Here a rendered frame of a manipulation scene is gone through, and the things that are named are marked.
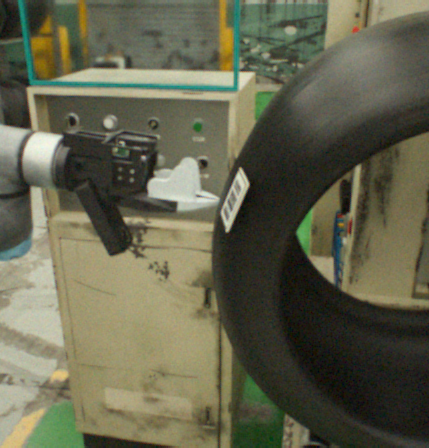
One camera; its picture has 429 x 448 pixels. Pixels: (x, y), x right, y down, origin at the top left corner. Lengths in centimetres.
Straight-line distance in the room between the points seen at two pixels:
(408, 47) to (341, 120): 9
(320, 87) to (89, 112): 97
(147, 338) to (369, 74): 124
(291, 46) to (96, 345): 851
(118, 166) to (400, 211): 53
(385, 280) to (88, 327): 97
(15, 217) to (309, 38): 914
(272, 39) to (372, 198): 888
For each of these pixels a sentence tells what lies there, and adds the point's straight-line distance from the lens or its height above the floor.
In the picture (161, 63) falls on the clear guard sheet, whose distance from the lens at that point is 131.
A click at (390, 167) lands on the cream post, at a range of 94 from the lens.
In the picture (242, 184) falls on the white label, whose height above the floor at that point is 130.
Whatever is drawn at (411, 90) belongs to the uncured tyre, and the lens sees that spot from 51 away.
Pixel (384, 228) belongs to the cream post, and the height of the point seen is 109.
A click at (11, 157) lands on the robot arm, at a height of 129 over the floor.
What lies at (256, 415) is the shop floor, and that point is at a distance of 211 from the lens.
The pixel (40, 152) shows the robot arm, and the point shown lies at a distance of 70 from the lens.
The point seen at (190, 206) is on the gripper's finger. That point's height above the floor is 123.
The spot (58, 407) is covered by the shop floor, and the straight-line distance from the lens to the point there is 222.
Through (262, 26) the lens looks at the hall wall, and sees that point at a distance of 977.
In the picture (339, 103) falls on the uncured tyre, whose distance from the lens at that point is 51.
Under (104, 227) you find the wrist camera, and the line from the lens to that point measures 71.
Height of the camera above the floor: 148
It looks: 23 degrees down
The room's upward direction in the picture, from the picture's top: straight up
